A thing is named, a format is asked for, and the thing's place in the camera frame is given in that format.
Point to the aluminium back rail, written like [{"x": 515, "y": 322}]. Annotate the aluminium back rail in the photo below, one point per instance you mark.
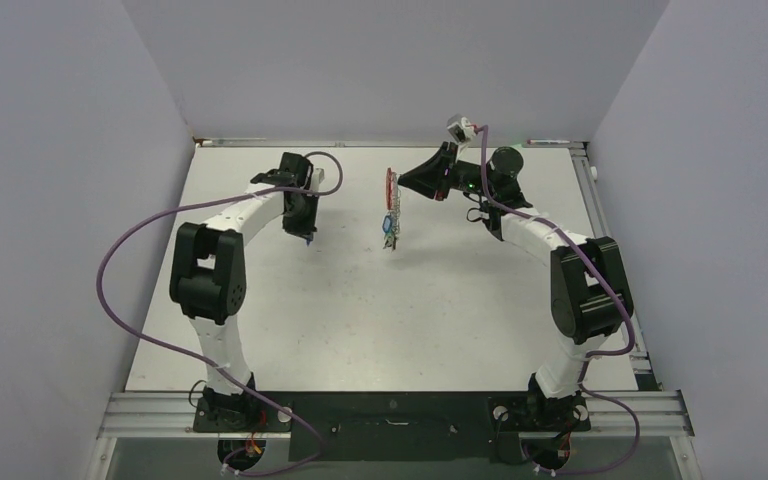
[{"x": 267, "y": 143}]

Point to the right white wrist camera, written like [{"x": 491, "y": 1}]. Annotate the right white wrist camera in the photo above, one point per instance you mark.
[{"x": 461, "y": 129}]

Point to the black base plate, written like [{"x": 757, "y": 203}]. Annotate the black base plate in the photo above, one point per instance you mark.
[{"x": 400, "y": 426}]

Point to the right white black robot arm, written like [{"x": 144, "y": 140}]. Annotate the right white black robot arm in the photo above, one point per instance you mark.
[{"x": 589, "y": 294}]

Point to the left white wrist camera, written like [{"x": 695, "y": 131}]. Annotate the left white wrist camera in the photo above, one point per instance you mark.
[{"x": 316, "y": 180}]

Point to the grey red keyring holder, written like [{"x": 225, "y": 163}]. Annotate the grey red keyring holder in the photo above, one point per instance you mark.
[{"x": 392, "y": 197}]

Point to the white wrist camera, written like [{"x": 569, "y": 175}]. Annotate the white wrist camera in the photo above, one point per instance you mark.
[
  {"x": 316, "y": 180},
  {"x": 461, "y": 129}
]

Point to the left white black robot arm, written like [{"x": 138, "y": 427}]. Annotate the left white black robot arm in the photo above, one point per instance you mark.
[{"x": 208, "y": 280}]

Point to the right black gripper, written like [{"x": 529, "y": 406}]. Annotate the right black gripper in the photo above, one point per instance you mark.
[{"x": 429, "y": 178}]

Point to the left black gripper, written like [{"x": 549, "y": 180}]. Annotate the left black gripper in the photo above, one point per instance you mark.
[{"x": 306, "y": 228}]

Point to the aluminium front rail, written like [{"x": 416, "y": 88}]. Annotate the aluminium front rail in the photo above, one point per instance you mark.
[{"x": 174, "y": 415}]

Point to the aluminium rail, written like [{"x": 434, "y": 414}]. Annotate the aluminium rail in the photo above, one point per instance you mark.
[
  {"x": 611, "y": 265},
  {"x": 267, "y": 143},
  {"x": 174, "y": 415}
]

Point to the black key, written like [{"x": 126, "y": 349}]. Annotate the black key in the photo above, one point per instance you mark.
[{"x": 390, "y": 241}]

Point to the aluminium right side rail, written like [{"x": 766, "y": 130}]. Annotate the aluminium right side rail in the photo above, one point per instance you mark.
[{"x": 611, "y": 265}]

